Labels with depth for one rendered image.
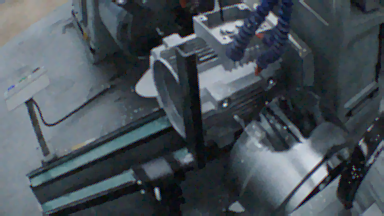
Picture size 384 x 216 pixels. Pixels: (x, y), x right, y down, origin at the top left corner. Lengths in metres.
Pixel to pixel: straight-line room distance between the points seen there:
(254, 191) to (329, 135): 0.16
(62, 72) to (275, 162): 0.88
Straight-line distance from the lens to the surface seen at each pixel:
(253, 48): 1.10
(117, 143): 1.22
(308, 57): 1.05
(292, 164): 0.87
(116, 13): 1.27
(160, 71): 1.20
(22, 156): 1.44
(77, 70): 1.59
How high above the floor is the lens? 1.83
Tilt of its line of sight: 47 degrees down
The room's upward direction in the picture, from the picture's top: 6 degrees counter-clockwise
